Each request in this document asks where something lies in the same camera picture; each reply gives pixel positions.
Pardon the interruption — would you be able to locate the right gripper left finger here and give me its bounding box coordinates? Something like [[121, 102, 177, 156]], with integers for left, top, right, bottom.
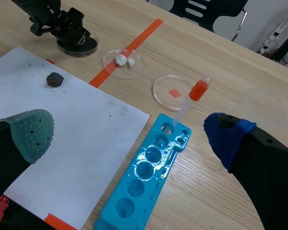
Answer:
[[0, 109, 56, 228]]

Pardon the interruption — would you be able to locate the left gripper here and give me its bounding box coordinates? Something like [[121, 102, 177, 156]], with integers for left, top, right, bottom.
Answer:
[[30, 7, 91, 46]]

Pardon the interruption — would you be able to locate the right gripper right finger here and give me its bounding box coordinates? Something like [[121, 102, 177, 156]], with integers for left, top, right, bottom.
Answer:
[[204, 113, 288, 230]]

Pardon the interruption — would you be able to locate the glass dish with black powder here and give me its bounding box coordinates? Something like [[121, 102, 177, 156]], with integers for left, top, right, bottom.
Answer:
[[56, 33, 100, 58]]

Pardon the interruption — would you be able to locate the small dark stone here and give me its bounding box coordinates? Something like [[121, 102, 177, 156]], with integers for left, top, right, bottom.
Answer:
[[46, 72, 64, 88]]

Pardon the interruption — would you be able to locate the white sheet of paper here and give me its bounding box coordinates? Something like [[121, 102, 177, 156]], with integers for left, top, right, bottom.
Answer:
[[0, 46, 151, 230]]

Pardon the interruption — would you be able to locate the clear plastic beaker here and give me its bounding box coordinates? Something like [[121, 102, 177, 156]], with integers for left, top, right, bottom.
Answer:
[[231, 87, 288, 130]]

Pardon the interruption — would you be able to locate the clear glass dish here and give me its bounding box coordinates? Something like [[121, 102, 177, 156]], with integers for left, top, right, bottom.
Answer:
[[102, 48, 145, 80], [153, 74, 195, 112]]

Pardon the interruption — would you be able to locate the dropper with red bulb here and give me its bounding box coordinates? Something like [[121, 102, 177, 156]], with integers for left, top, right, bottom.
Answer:
[[161, 76, 211, 142]]

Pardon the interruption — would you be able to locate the turquoise rack with round holes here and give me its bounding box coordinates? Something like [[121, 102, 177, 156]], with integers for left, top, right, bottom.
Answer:
[[94, 113, 192, 230]]

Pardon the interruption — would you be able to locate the dark blue chair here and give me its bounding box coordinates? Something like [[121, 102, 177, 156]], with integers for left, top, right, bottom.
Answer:
[[146, 0, 248, 42]]

